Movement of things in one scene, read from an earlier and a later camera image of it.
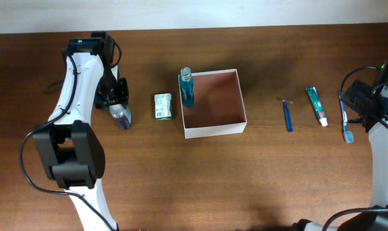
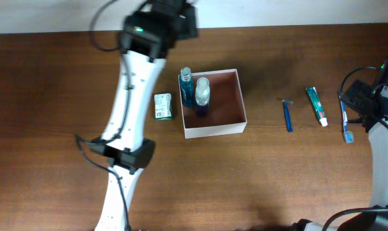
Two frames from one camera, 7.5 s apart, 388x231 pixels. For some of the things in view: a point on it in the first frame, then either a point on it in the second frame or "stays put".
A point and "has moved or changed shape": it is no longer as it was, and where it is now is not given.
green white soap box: (163, 106) stays put
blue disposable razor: (288, 113) stays put
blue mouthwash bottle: (187, 87) stays put
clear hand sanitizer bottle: (122, 115) has moved or changed shape
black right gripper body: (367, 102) stays put
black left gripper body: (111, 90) → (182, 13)
